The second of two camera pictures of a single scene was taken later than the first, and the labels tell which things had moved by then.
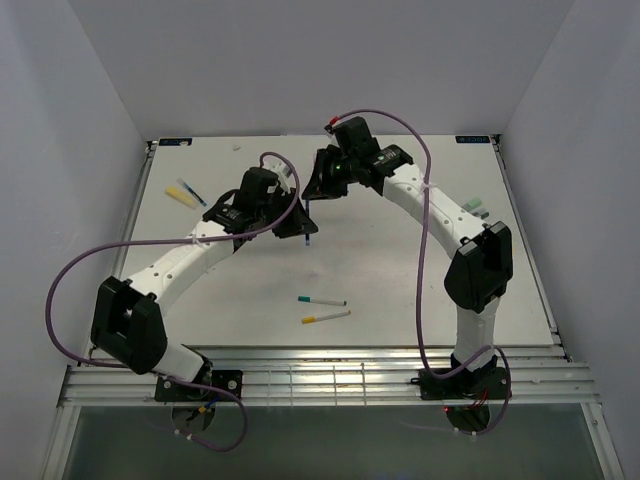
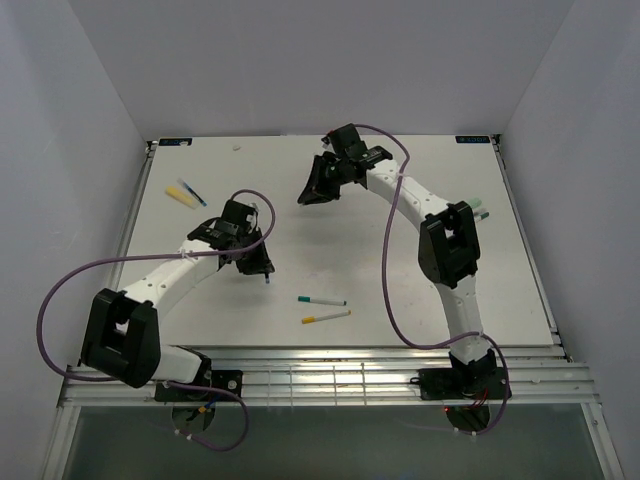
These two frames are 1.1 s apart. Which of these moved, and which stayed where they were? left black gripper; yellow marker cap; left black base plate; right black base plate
Moved: left black gripper
Stayed: right black base plate; left black base plate; yellow marker cap
